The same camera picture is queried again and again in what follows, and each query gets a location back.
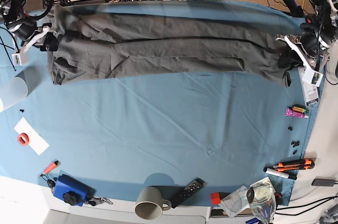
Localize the orange black utility knife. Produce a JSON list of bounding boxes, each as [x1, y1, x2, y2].
[[273, 159, 315, 172]]

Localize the frosted plastic cup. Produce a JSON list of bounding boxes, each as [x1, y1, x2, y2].
[[1, 77, 28, 112]]

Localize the folded clear plastic bag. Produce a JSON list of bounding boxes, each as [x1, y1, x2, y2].
[[219, 185, 249, 218]]

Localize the blue black clamp tool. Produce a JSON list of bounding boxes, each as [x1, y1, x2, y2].
[[283, 0, 304, 17]]

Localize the black power adapter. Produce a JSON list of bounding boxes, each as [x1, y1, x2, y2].
[[311, 178, 337, 187]]

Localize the orange marker pen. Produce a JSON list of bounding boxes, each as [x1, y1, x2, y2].
[[40, 160, 59, 177]]

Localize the clear wine glass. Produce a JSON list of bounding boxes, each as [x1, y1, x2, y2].
[[247, 182, 277, 224]]

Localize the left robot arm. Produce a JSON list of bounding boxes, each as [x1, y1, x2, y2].
[[299, 0, 337, 71]]

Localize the black remote control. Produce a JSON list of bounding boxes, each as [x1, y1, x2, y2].
[[169, 178, 205, 209]]

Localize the red cube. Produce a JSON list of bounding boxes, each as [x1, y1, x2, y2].
[[210, 192, 221, 206]]

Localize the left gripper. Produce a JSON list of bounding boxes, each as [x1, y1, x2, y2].
[[278, 32, 333, 71]]

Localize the yellow green battery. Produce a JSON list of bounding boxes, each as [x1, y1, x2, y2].
[[292, 105, 307, 114]]

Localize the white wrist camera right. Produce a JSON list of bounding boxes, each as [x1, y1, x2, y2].
[[12, 52, 29, 66]]

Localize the metal keys carabiner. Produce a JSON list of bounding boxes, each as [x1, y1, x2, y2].
[[85, 197, 113, 207]]

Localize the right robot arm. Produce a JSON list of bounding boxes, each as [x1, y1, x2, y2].
[[1, 0, 58, 52]]

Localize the blue block with black knob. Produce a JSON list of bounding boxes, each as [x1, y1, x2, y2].
[[53, 174, 89, 207]]

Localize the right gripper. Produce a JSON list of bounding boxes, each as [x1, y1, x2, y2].
[[7, 19, 59, 52]]

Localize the grey T-shirt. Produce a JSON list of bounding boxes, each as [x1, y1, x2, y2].
[[47, 6, 291, 87]]

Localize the purple glue tube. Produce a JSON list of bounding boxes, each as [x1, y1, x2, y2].
[[284, 108, 308, 118]]

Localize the beige ceramic mug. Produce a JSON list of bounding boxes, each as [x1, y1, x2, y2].
[[134, 186, 172, 220]]

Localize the white black marker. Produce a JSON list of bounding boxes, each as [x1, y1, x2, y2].
[[263, 167, 297, 180]]

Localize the blue table cloth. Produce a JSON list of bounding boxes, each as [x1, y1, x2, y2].
[[1, 49, 317, 206]]

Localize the black zip tie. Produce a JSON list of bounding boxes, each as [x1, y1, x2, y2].
[[0, 37, 17, 72]]

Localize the white paper sheet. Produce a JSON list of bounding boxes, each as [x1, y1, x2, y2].
[[14, 117, 49, 155]]

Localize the white labelled package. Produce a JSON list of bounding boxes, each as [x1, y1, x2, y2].
[[298, 68, 320, 108]]

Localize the orange tape roll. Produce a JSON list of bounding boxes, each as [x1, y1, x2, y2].
[[17, 133, 30, 146]]

